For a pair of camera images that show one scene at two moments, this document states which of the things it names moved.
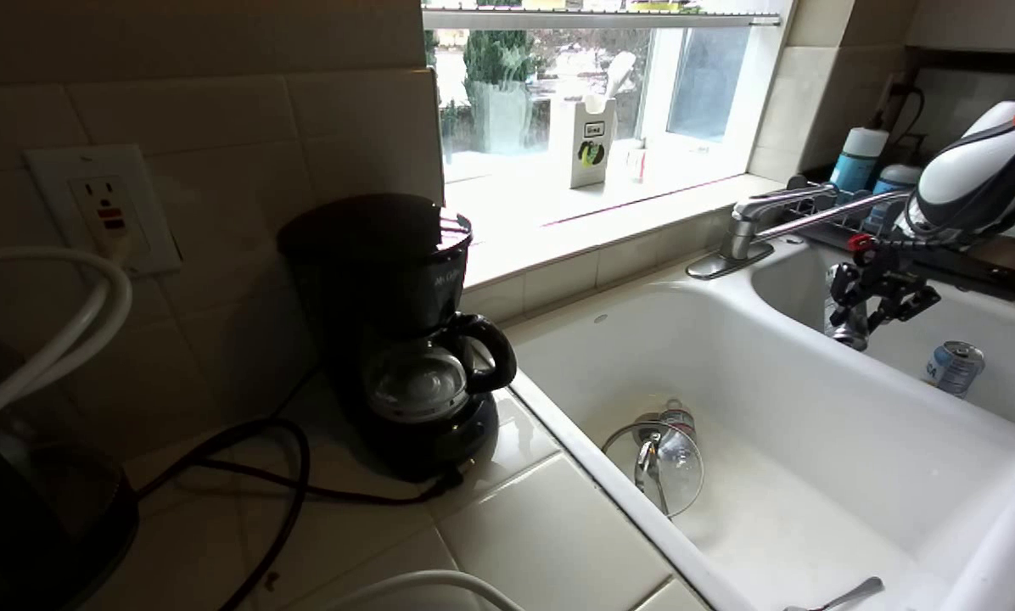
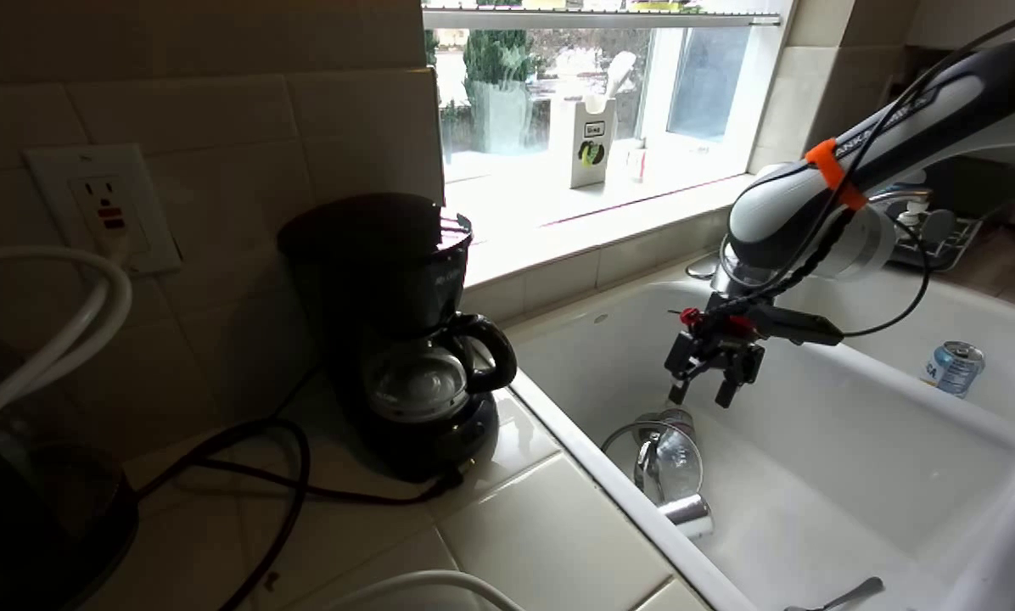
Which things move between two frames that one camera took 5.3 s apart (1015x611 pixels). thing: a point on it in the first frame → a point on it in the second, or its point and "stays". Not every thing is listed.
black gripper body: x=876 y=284 → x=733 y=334
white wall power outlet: x=104 y=202 stays
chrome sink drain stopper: x=670 y=460 stays
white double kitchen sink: x=803 y=473 stays
